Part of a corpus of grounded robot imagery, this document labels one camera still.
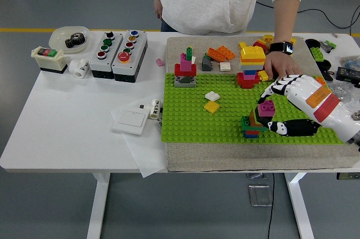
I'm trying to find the white wall switch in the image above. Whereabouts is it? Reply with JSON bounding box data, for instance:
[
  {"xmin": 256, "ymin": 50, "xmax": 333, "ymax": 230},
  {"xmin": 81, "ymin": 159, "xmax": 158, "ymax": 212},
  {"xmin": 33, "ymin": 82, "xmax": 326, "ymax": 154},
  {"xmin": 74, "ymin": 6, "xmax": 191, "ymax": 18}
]
[{"xmin": 111, "ymin": 107, "xmax": 147, "ymax": 136}]

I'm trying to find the white pipe tee fitting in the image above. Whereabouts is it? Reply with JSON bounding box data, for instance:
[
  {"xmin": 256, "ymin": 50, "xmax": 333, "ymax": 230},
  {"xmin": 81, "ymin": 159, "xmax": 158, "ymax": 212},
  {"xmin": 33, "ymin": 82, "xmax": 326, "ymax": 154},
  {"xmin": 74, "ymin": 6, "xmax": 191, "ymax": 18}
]
[{"xmin": 68, "ymin": 58, "xmax": 90, "ymax": 78}]

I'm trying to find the person's left hand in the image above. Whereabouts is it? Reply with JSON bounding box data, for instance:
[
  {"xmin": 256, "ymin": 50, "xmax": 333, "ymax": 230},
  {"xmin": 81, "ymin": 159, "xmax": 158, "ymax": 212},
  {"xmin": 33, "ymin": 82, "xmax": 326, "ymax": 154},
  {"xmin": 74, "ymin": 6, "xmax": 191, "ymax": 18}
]
[{"xmin": 263, "ymin": 52, "xmax": 303, "ymax": 81}]

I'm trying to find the black electronic device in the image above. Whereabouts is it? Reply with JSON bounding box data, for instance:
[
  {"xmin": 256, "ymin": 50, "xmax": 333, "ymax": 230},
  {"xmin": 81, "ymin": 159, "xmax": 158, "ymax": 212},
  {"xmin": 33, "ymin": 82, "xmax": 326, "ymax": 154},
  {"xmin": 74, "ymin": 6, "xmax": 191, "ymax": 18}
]
[{"xmin": 336, "ymin": 66, "xmax": 360, "ymax": 84}]

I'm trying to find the white paper sheet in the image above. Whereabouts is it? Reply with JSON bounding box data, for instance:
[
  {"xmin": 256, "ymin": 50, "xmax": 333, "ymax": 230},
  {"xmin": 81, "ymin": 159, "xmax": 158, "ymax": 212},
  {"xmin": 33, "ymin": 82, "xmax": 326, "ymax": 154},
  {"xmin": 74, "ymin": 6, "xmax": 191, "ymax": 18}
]
[{"xmin": 109, "ymin": 103, "xmax": 169, "ymax": 178}]

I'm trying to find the black smartwatch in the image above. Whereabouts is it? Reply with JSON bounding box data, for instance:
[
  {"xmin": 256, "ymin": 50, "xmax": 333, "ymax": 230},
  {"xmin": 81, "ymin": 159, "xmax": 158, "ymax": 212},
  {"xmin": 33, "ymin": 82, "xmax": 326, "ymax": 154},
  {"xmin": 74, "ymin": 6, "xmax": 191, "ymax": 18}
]
[{"xmin": 269, "ymin": 41, "xmax": 295, "ymax": 55}]

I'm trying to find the magenta toy brick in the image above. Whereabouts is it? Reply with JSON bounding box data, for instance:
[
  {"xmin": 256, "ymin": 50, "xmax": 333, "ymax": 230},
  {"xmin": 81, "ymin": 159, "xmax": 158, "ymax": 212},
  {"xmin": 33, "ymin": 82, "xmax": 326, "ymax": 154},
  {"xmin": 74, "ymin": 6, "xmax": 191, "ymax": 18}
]
[{"xmin": 256, "ymin": 100, "xmax": 276, "ymax": 118}]

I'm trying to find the green studded baseplate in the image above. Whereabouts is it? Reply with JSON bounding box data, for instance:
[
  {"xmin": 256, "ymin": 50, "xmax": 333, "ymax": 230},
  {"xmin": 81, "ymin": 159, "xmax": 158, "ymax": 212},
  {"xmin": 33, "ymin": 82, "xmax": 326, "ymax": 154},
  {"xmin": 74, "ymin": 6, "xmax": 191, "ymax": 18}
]
[{"xmin": 160, "ymin": 72, "xmax": 354, "ymax": 145}]

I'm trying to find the bag of blue parts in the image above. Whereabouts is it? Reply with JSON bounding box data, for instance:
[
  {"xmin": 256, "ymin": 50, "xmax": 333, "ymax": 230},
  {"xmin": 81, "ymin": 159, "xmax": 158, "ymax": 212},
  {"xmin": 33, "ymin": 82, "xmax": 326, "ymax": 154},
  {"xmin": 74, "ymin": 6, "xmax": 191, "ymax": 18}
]
[{"xmin": 339, "ymin": 55, "xmax": 360, "ymax": 71}]

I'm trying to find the white printed label roll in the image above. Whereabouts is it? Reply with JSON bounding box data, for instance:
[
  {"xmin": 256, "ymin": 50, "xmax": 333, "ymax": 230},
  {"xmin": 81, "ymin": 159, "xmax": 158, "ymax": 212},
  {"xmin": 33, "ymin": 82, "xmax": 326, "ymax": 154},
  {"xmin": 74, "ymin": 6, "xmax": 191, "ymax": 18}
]
[{"xmin": 148, "ymin": 98, "xmax": 161, "ymax": 120}]

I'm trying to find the thin black hanging cable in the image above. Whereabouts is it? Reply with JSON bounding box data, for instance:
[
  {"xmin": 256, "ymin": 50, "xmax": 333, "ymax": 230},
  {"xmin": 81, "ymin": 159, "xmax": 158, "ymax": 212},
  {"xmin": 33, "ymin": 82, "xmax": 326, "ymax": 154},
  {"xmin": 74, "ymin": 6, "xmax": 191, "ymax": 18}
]
[{"xmin": 267, "ymin": 172, "xmax": 276, "ymax": 239}]

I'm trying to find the beige red-green switch box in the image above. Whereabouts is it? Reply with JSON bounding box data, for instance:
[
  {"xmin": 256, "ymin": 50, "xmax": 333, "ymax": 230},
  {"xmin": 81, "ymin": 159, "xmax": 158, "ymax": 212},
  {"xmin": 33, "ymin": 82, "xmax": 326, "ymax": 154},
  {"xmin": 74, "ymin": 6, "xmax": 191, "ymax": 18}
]
[{"xmin": 30, "ymin": 46, "xmax": 70, "ymax": 75}]

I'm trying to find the grey foam mat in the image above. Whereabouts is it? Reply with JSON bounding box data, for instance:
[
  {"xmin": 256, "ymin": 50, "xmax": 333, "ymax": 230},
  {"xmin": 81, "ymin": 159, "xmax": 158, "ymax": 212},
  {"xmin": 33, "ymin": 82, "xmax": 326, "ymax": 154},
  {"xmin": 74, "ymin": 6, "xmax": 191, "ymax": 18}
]
[{"xmin": 164, "ymin": 35, "xmax": 360, "ymax": 172}]

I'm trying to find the yellow flat square brick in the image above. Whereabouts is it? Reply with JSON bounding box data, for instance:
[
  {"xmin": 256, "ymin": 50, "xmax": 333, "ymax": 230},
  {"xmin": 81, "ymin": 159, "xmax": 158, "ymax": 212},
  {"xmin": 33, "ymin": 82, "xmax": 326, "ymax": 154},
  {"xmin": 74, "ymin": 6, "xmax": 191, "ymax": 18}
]
[{"xmin": 202, "ymin": 100, "xmax": 221, "ymax": 114}]

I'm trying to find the black strap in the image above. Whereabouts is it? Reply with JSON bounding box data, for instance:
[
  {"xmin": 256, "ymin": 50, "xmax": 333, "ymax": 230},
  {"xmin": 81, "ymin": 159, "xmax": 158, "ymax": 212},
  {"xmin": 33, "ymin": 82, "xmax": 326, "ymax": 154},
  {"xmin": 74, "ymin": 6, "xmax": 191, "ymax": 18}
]
[{"xmin": 316, "ymin": 58, "xmax": 338, "ymax": 82}]

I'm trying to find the black metal gear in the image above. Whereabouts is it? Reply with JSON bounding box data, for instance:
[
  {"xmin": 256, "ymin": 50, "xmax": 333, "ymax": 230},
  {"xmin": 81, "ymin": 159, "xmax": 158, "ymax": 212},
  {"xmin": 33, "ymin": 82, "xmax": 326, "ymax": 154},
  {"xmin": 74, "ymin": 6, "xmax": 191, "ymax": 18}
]
[{"xmin": 64, "ymin": 33, "xmax": 87, "ymax": 48}]

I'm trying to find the brick tower with yellow roof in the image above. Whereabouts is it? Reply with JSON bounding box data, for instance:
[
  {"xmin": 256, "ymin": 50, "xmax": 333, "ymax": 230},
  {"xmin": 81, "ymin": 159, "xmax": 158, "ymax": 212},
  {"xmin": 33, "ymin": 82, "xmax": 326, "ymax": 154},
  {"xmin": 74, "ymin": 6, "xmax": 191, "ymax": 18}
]
[{"xmin": 235, "ymin": 41, "xmax": 267, "ymax": 89}]

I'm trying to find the brick stack with black brick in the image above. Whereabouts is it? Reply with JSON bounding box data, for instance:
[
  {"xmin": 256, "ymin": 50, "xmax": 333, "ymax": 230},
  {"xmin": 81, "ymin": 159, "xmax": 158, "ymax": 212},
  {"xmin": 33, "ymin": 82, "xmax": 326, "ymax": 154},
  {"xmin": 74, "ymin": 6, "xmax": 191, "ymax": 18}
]
[{"xmin": 240, "ymin": 103, "xmax": 271, "ymax": 138}]

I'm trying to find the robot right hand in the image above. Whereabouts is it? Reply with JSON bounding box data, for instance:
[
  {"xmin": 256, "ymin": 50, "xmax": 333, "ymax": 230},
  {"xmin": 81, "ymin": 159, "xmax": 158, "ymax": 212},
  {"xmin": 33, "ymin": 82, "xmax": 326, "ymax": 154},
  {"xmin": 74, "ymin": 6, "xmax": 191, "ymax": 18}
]
[{"xmin": 256, "ymin": 74, "xmax": 360, "ymax": 144}]

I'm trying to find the red and yellow brick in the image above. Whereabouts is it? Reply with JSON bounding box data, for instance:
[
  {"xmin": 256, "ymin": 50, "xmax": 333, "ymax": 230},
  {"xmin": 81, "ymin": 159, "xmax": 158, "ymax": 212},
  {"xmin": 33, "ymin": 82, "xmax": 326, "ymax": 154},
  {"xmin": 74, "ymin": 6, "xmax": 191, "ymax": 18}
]
[{"xmin": 253, "ymin": 38, "xmax": 269, "ymax": 53}]

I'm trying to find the grey emergency-stop control box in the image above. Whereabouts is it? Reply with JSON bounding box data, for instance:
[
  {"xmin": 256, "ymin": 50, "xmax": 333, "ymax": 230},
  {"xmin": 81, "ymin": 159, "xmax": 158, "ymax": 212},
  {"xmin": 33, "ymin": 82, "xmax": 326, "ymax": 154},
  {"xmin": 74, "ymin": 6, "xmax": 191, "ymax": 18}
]
[{"xmin": 111, "ymin": 29, "xmax": 149, "ymax": 84}]

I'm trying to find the lime green long brick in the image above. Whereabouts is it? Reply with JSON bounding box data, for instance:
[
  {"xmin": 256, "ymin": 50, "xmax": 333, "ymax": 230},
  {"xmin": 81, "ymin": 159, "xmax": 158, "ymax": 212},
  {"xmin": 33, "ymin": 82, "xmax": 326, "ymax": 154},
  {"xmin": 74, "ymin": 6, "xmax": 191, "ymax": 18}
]
[{"xmin": 309, "ymin": 46, "xmax": 326, "ymax": 62}]

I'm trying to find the desk height control panel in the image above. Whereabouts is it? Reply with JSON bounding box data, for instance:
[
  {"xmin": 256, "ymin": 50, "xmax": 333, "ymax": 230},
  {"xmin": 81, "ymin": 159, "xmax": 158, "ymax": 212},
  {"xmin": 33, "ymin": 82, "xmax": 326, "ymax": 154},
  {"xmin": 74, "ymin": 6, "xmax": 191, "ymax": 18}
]
[{"xmin": 336, "ymin": 172, "xmax": 360, "ymax": 181}]

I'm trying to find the white plastic dish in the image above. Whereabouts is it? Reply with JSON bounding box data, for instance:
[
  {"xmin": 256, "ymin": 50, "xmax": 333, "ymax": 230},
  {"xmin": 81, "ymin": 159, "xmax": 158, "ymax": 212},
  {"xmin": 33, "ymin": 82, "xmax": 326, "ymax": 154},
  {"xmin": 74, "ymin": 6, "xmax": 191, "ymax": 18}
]
[{"xmin": 49, "ymin": 25, "xmax": 91, "ymax": 54}]

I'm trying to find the black looped floor cable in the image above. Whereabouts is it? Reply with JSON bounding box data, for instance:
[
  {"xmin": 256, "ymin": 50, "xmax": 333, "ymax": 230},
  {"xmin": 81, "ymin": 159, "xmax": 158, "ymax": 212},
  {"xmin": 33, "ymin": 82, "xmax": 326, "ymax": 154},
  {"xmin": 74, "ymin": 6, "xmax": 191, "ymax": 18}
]
[{"xmin": 256, "ymin": 0, "xmax": 360, "ymax": 29}]

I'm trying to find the red pink green brick tower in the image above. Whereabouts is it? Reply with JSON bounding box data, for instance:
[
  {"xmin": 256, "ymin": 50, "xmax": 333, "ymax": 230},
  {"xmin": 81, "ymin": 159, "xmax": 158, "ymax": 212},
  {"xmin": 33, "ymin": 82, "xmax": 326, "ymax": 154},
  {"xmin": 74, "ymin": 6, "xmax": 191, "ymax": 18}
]
[{"xmin": 173, "ymin": 46, "xmax": 197, "ymax": 88}]

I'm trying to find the clear plastic bag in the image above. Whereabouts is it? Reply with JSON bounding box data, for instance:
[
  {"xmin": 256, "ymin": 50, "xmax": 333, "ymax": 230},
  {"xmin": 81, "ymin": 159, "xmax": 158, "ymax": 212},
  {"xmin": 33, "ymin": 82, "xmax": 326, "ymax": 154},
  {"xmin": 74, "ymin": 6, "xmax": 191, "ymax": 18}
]
[{"xmin": 328, "ymin": 81, "xmax": 360, "ymax": 116}]

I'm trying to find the white table leg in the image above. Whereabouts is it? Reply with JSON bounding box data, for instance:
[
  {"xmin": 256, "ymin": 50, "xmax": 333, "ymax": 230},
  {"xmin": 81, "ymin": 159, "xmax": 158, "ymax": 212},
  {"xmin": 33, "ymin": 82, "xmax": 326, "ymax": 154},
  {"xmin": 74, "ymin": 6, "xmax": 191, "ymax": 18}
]
[
  {"xmin": 283, "ymin": 172, "xmax": 315, "ymax": 239},
  {"xmin": 86, "ymin": 172, "xmax": 111, "ymax": 239}
]

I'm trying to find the person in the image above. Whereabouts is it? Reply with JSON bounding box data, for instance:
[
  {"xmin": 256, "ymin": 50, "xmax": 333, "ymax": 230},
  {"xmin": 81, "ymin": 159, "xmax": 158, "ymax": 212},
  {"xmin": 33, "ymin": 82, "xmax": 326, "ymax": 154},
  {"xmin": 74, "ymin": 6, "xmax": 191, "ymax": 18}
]
[{"xmin": 153, "ymin": 0, "xmax": 312, "ymax": 81}]

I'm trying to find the metal floor outlet cover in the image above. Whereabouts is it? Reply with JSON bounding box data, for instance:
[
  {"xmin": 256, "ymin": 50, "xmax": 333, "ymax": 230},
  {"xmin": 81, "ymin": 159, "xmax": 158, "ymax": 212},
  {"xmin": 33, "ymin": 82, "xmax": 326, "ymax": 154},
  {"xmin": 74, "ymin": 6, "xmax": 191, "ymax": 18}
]
[{"xmin": 247, "ymin": 184, "xmax": 273, "ymax": 208}]

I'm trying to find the grey four-button control box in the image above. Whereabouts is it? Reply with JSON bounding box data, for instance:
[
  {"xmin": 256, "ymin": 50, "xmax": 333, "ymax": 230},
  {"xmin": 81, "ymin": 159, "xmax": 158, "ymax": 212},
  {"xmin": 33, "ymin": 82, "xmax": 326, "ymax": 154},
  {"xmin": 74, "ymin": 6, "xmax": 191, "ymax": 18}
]
[{"xmin": 88, "ymin": 31, "xmax": 124, "ymax": 79}]

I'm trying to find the person's right hand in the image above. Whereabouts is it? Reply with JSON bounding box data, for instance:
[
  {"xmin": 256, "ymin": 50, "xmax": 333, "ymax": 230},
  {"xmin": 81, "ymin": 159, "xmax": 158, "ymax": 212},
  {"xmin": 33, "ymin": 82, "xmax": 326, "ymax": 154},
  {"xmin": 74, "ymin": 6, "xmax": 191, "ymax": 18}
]
[{"xmin": 154, "ymin": 0, "xmax": 164, "ymax": 21}]

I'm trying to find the dark grey slope brick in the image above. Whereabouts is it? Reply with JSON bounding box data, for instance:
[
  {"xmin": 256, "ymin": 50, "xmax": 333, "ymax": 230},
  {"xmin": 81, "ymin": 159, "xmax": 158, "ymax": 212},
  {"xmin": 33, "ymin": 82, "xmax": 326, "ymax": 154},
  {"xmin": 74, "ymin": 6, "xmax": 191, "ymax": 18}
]
[{"xmin": 201, "ymin": 55, "xmax": 214, "ymax": 72}]

